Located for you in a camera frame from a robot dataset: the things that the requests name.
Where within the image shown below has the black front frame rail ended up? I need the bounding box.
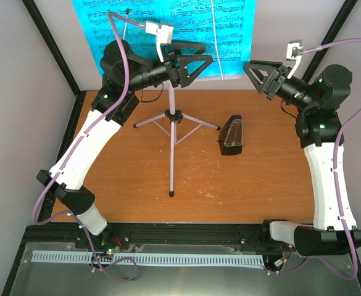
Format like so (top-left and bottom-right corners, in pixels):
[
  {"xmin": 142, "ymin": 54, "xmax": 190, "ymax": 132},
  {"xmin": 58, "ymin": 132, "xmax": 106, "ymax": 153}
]
[{"xmin": 22, "ymin": 221, "xmax": 352, "ymax": 257}]

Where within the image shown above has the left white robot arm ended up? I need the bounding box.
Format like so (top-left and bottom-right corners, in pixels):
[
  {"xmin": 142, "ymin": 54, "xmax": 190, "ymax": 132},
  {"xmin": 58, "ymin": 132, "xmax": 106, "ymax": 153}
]
[{"xmin": 36, "ymin": 40, "xmax": 213, "ymax": 249}]

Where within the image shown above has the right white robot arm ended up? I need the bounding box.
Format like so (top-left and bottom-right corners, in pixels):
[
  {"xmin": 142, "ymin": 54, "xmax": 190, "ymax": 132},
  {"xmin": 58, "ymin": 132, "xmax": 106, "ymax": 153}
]
[{"xmin": 243, "ymin": 60, "xmax": 361, "ymax": 257}]

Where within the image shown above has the black aluminium frame post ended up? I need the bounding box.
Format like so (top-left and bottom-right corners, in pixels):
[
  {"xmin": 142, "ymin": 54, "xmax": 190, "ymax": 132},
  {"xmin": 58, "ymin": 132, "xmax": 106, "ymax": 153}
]
[{"xmin": 21, "ymin": 0, "xmax": 87, "ymax": 99}]

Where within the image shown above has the black right frame post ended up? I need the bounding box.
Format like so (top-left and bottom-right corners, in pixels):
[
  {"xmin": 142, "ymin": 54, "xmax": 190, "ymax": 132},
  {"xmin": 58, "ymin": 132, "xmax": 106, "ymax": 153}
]
[{"xmin": 294, "ymin": 0, "xmax": 358, "ymax": 91}]

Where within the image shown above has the light blue cable duct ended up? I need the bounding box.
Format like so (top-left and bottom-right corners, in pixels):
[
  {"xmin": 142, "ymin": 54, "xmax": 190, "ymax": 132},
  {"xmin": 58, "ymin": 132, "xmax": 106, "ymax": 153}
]
[{"xmin": 30, "ymin": 250, "xmax": 264, "ymax": 269}]

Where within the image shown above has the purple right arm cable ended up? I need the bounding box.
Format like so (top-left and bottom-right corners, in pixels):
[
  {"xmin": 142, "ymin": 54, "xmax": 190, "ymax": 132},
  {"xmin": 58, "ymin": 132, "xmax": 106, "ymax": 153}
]
[{"xmin": 263, "ymin": 37, "xmax": 361, "ymax": 281}]

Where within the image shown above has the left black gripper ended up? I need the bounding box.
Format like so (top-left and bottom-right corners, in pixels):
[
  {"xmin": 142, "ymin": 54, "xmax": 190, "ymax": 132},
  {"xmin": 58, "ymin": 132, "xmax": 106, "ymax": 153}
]
[{"xmin": 126, "ymin": 41, "xmax": 214, "ymax": 93}]

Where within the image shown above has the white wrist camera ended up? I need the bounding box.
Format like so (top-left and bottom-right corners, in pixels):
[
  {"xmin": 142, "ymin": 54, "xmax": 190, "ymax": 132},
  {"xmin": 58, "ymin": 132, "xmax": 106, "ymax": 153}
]
[
  {"xmin": 286, "ymin": 39, "xmax": 303, "ymax": 79},
  {"xmin": 145, "ymin": 21, "xmax": 174, "ymax": 62}
]

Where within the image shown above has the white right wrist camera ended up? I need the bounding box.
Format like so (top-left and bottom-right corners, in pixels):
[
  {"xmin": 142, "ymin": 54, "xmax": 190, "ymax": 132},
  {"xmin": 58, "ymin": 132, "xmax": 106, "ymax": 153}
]
[{"xmin": 286, "ymin": 39, "xmax": 303, "ymax": 79}]

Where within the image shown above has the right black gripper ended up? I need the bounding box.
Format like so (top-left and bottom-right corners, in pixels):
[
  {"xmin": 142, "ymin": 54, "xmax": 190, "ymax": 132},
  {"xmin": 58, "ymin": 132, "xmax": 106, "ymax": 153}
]
[{"xmin": 242, "ymin": 60, "xmax": 315, "ymax": 111}]

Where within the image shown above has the blue sheet music page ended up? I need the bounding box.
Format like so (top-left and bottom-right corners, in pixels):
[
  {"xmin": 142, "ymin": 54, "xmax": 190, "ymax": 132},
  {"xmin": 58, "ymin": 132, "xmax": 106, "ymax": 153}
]
[
  {"xmin": 72, "ymin": 0, "xmax": 167, "ymax": 75},
  {"xmin": 163, "ymin": 0, "xmax": 256, "ymax": 79}
]

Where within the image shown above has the clear plastic metronome cover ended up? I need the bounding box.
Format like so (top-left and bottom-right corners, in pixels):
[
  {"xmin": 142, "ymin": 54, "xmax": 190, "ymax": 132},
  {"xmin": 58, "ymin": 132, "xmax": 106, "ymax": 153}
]
[{"xmin": 224, "ymin": 120, "xmax": 243, "ymax": 147}]

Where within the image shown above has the black metronome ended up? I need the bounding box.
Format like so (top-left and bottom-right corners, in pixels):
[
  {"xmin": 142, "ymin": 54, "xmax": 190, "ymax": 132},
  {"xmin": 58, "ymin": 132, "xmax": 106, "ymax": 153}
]
[{"xmin": 218, "ymin": 115, "xmax": 243, "ymax": 156}]

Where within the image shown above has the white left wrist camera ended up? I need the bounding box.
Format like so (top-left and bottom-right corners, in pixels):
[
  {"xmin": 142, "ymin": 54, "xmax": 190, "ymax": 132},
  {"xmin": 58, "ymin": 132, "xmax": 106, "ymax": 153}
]
[{"xmin": 145, "ymin": 21, "xmax": 174, "ymax": 62}]

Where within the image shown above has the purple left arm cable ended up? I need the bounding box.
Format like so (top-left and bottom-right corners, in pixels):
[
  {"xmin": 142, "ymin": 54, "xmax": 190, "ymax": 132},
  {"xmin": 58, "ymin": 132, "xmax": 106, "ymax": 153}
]
[{"xmin": 32, "ymin": 10, "xmax": 147, "ymax": 283}]

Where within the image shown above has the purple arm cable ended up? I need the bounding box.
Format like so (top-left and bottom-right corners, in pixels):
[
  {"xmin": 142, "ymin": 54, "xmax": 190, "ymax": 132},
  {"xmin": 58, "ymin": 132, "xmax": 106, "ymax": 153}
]
[
  {"xmin": 263, "ymin": 37, "xmax": 361, "ymax": 281},
  {"xmin": 32, "ymin": 10, "xmax": 147, "ymax": 283}
]

